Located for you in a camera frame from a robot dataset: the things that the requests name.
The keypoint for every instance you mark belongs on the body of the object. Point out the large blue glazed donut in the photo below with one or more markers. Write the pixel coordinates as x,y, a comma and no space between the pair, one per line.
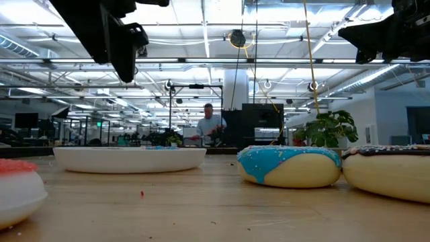
289,168

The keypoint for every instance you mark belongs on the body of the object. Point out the large chocolate glazed donut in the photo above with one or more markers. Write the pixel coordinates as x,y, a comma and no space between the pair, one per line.
386,174

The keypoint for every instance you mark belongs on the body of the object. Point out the small blue donut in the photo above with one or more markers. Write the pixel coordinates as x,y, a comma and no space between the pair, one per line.
161,147

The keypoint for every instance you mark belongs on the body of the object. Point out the white round plate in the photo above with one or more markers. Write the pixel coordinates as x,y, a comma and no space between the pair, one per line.
127,161

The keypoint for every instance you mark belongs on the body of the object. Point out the person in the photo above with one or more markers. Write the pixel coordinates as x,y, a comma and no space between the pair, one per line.
210,126

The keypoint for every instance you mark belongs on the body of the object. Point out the distant black rig frame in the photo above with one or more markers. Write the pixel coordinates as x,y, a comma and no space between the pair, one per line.
170,111

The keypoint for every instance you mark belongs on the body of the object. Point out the green potted plant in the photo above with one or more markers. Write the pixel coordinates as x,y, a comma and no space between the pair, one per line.
331,129

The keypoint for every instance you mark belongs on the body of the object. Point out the small red donut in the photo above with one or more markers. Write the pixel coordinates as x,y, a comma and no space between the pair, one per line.
20,195

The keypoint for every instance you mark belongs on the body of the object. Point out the distant dark monitor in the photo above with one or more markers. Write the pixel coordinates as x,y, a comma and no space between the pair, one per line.
26,120

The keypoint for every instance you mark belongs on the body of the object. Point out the black mesh computer case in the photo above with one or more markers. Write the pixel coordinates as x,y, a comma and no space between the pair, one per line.
262,124

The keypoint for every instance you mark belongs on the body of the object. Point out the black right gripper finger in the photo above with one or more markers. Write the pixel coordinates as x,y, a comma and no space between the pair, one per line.
376,26
369,39

